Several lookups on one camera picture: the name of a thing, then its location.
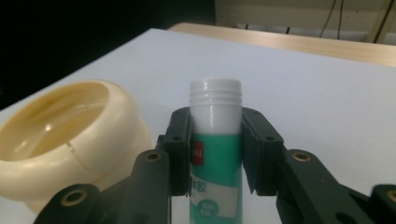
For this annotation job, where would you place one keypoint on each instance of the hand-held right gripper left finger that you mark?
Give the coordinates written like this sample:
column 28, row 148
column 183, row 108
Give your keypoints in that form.
column 149, row 186

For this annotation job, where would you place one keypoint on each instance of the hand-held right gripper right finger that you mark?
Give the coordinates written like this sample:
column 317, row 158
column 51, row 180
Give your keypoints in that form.
column 295, row 186

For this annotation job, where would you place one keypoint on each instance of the green white glue stick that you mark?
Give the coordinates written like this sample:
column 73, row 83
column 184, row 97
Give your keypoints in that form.
column 215, row 124

